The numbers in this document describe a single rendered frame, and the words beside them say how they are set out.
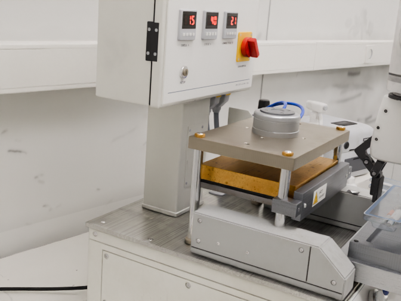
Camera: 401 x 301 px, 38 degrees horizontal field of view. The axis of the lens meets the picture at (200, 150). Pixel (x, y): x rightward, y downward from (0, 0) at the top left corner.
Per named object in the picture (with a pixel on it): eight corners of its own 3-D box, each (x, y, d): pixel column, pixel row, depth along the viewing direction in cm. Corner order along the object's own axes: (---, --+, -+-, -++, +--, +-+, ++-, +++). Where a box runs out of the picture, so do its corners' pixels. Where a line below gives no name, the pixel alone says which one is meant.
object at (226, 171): (197, 186, 97) (201, 131, 95) (255, 160, 116) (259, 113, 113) (293, 211, 89) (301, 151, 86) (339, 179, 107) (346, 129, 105)
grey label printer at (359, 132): (278, 164, 199) (284, 115, 195) (314, 157, 213) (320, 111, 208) (339, 184, 182) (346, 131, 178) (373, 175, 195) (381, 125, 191)
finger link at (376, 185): (387, 158, 92) (381, 198, 94) (367, 154, 93) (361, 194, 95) (382, 162, 89) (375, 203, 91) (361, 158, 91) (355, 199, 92)
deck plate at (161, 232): (85, 226, 102) (85, 221, 102) (190, 181, 131) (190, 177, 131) (340, 310, 80) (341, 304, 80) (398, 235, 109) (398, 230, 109)
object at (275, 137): (153, 181, 98) (157, 105, 94) (237, 149, 124) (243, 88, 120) (287, 217, 86) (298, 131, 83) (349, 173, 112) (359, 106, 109)
